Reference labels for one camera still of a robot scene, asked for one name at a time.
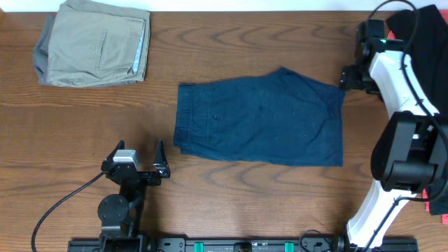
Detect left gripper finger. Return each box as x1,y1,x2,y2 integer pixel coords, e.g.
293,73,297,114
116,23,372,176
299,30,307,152
106,140,125,162
153,139,168,165

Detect navy blue shorts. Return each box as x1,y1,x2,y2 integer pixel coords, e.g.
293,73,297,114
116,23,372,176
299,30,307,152
174,68,345,167

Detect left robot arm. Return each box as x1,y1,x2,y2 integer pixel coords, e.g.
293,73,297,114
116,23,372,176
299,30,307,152
97,140,171,251

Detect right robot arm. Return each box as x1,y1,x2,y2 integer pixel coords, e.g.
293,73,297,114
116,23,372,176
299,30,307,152
335,20,447,251

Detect black garment pile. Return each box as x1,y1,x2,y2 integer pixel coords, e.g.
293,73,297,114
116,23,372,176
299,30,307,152
386,3,448,216

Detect folded khaki shorts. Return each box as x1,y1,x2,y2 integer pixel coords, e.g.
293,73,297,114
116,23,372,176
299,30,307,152
45,0,151,88

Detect red garment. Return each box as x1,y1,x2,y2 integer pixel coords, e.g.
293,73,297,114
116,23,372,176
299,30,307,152
386,10,448,225

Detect grey folded garment underneath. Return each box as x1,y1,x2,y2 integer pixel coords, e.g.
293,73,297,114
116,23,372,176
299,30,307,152
32,15,55,85

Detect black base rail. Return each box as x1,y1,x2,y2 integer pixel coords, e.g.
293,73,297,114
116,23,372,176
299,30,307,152
67,236,419,252

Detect black right base cable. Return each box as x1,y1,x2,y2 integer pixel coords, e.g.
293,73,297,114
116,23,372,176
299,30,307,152
298,229,333,252

